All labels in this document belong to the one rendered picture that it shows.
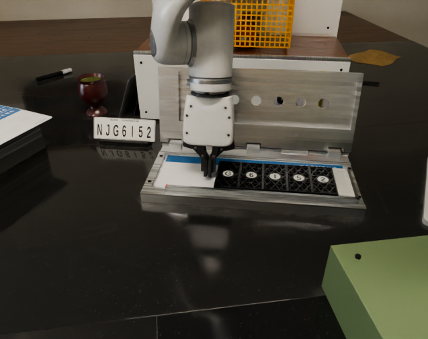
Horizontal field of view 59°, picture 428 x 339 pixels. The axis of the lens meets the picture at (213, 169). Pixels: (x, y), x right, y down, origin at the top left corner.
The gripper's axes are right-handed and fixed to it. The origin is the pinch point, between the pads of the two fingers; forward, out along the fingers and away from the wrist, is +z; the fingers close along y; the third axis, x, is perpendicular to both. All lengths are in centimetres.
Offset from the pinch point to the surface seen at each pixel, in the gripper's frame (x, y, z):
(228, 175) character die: -0.7, 4.4, 1.7
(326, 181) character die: -0.6, 24.5, 1.6
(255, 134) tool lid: 10.1, 9.5, -4.5
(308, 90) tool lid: 11.1, 20.2, -14.8
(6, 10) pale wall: 148, -137, -32
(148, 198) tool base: -6.8, -11.2, 5.3
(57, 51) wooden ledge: 93, -80, -15
